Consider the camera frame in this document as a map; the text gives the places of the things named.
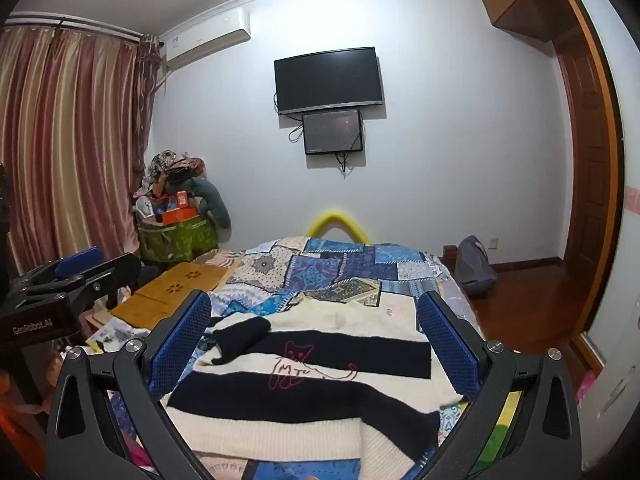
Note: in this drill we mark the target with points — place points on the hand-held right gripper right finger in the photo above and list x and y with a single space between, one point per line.
447 345

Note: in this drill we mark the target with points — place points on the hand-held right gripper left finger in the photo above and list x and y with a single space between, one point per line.
182 340

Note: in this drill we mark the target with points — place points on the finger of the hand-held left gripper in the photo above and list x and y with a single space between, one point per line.
110 272
77 262

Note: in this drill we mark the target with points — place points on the cream navy striped sweater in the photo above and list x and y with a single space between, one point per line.
300 410

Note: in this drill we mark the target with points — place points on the pile of patterned clothes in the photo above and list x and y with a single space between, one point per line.
170 165

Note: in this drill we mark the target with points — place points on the wooden lap desk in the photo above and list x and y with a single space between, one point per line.
170 295

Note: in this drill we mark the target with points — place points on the white printed cloth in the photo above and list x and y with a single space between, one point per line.
117 335

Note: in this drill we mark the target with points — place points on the green fabric bag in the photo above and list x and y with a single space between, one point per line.
175 240

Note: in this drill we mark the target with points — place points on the purple bag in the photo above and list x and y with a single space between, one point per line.
475 265

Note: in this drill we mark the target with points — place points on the orange box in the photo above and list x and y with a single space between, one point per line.
177 216

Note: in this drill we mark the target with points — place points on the small red box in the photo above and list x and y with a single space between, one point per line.
180 200

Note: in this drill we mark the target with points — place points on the grey plush toy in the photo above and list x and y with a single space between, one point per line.
215 205

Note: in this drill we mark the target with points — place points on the pink striped curtain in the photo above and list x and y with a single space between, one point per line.
65 135

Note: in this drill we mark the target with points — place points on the blue patchwork blanket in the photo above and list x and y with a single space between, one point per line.
340 270

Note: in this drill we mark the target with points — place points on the pink item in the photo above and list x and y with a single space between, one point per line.
586 392

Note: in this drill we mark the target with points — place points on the yellow foam tube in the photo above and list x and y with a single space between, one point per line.
330 217

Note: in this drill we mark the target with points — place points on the white door panel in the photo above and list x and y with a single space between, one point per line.
620 385

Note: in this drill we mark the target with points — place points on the brown wooden door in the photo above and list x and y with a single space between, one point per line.
587 160

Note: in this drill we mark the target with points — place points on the curtain rod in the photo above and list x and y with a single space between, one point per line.
90 25

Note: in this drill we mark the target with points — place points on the white air conditioner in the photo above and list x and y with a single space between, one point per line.
210 35

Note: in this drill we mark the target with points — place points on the brown wooden overhead cabinet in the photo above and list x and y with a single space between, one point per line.
525 0

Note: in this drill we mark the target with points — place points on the wooden bed post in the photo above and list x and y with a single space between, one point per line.
450 257

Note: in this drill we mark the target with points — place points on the white wall socket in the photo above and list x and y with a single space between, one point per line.
493 244

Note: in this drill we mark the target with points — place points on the small black wall monitor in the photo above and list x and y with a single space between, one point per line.
332 132

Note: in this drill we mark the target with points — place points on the large black wall television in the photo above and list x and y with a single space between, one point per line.
327 80

